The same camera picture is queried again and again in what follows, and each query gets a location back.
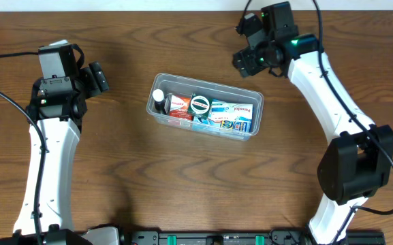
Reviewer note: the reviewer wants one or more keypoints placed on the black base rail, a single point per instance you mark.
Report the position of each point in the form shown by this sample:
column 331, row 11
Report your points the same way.
column 274, row 237

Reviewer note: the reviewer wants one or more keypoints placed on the clear plastic container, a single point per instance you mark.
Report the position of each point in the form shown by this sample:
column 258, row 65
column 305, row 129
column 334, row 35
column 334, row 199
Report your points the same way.
column 179, row 85

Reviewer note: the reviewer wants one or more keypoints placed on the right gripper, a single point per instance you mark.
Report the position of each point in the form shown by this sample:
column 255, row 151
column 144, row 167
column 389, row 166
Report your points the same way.
column 245, row 62

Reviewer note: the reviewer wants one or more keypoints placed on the white Panadol box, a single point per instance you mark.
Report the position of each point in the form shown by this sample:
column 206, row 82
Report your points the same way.
column 221, row 111

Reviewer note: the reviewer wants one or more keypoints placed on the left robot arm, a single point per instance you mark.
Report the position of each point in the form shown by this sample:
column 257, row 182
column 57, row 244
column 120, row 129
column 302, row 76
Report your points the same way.
column 56, row 108

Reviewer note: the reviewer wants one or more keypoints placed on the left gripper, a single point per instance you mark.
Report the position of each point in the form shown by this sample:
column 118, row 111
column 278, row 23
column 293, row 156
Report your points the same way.
column 97, row 77

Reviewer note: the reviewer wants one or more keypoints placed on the dark bottle white cap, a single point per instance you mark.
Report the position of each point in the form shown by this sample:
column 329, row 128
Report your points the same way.
column 159, row 100

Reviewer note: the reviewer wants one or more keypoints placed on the green Zam-Buk box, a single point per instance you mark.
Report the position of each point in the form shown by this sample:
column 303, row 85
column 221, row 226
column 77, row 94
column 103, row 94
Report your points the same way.
column 199, row 106

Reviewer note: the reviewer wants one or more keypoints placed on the red Panadol box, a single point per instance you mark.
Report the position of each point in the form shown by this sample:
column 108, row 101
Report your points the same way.
column 177, row 106

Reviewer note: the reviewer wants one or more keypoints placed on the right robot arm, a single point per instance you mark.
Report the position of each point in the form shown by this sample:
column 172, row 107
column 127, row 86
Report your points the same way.
column 359, row 158

